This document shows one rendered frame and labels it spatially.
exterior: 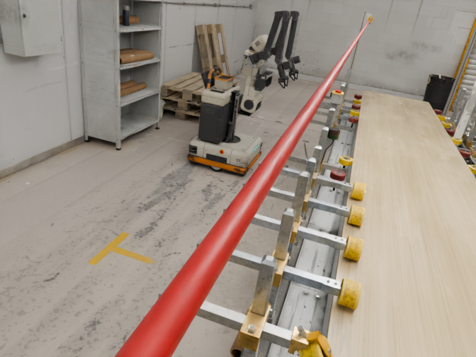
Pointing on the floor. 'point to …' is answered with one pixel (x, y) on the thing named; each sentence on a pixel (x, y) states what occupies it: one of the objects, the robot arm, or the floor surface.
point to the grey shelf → (116, 117)
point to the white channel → (466, 113)
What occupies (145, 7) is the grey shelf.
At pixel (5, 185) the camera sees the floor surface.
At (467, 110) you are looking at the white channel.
